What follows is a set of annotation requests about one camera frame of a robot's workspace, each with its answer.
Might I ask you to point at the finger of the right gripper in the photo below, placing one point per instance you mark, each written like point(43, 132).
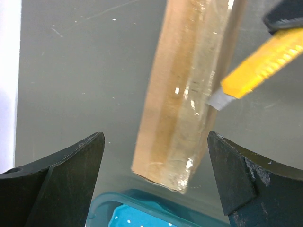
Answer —
point(287, 14)

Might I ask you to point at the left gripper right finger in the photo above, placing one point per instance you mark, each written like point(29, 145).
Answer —
point(255, 191)

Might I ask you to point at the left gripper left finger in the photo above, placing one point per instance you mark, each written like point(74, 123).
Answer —
point(54, 191)

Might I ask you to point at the yellow utility knife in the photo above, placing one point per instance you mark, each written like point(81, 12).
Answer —
point(278, 51)

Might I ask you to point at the brown cardboard express box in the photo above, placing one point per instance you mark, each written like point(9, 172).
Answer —
point(194, 52)

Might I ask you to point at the blue perforated plate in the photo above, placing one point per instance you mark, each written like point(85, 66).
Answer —
point(126, 216)

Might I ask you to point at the teal plastic bin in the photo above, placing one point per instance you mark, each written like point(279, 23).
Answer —
point(103, 206)

